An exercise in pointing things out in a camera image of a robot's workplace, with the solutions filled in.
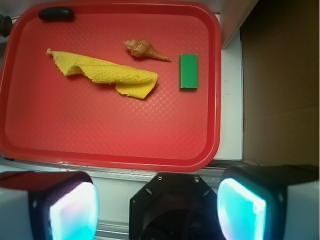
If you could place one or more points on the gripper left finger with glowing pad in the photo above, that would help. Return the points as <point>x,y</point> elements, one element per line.
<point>48,205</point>

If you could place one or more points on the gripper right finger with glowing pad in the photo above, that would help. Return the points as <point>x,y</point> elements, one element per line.
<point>269,202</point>

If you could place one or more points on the yellow woven cloth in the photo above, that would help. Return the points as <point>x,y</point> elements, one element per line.
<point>128,81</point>

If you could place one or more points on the green rectangular block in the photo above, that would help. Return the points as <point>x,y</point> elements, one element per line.
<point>188,72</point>

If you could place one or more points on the brown cardboard box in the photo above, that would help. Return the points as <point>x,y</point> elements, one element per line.
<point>281,83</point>

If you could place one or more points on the dark knob at left edge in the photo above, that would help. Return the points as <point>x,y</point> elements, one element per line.
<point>6,25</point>

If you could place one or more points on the tan spiral seashell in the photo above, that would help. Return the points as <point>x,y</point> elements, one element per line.
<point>143,49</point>

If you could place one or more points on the black oval object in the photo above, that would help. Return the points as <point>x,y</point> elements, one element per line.
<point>56,14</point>

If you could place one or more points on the black octagonal mount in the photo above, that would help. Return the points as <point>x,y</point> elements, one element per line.
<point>174,206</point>

